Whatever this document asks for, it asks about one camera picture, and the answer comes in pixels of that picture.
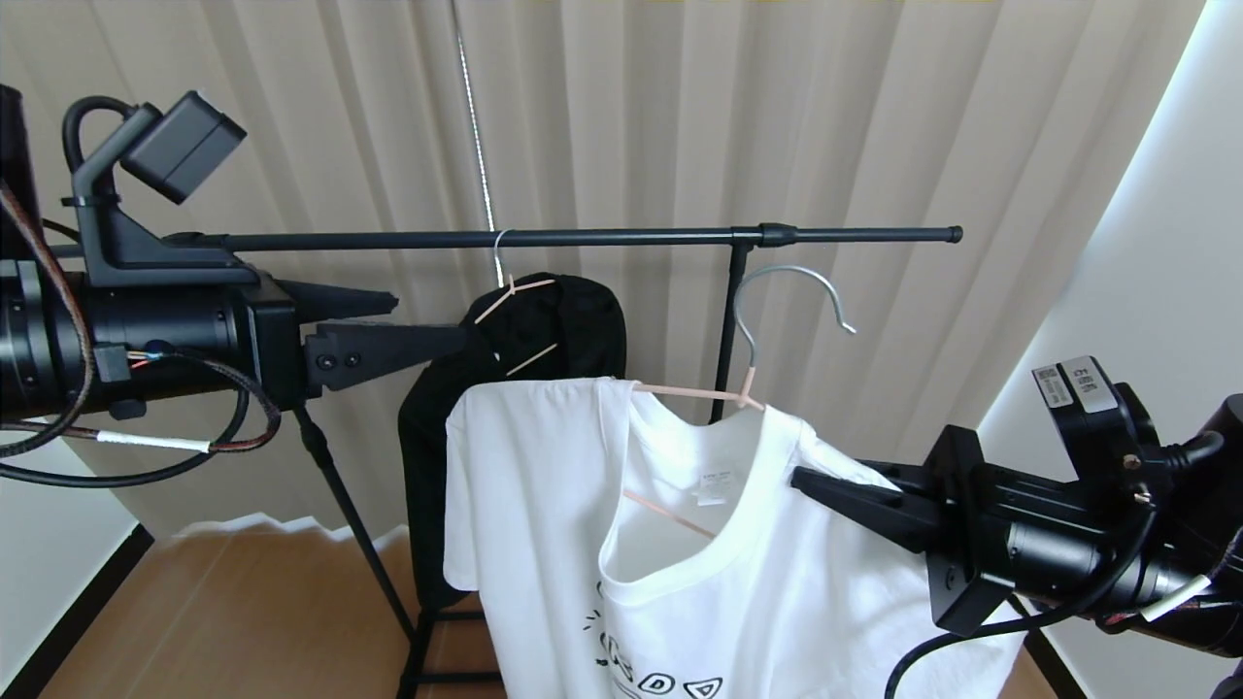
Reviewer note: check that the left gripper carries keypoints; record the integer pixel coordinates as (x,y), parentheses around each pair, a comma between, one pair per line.
(184,330)

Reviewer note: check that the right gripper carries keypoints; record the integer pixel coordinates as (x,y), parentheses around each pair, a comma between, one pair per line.
(1049,553)

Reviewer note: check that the pink clothes hanger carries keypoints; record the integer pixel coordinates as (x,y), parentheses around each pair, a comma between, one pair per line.
(515,289)
(743,330)

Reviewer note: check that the black shorts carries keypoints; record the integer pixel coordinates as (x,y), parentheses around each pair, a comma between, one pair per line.
(437,466)

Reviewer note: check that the white garment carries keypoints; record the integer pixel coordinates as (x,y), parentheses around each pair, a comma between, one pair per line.
(544,505)

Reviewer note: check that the black clothes rack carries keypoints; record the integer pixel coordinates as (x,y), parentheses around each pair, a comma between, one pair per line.
(631,236)

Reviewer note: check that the beige curtain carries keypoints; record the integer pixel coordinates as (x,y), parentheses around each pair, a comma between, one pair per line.
(874,107)

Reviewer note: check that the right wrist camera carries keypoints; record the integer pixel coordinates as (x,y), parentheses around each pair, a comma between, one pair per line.
(1088,408)

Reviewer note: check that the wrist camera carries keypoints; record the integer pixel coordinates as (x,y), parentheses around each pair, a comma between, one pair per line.
(184,146)
(1088,408)

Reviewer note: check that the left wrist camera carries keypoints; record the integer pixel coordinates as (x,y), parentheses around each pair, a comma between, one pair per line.
(184,146)

